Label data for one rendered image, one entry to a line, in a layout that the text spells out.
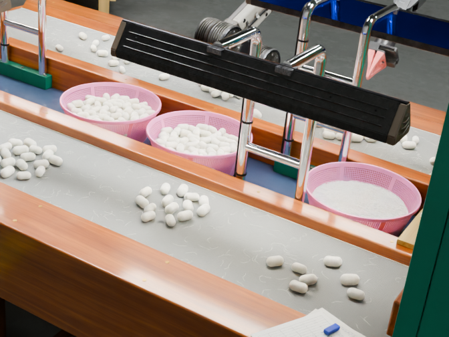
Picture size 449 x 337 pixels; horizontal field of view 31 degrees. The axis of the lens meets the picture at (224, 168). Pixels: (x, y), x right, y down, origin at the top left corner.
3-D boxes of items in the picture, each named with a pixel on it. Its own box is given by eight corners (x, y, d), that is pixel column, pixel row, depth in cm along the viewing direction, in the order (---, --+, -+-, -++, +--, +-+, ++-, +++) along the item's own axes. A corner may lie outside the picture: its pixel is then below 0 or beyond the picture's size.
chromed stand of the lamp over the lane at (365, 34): (305, 146, 222) (330, -14, 201) (372, 169, 213) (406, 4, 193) (272, 171, 207) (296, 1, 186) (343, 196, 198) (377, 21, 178)
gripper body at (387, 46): (394, 53, 220) (405, 31, 223) (360, 44, 225) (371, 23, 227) (397, 66, 226) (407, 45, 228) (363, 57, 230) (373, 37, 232)
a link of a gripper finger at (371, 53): (381, 76, 218) (395, 48, 221) (357, 69, 221) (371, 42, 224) (384, 89, 224) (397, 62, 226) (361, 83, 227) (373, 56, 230)
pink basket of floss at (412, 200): (285, 196, 196) (290, 162, 191) (387, 194, 201) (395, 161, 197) (317, 258, 173) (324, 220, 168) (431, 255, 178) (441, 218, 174)
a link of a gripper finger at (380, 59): (373, 73, 219) (387, 46, 222) (349, 67, 222) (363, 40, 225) (376, 87, 225) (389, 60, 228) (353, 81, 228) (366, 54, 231)
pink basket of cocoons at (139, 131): (102, 105, 233) (103, 74, 229) (178, 132, 222) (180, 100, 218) (38, 134, 213) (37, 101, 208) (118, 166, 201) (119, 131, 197)
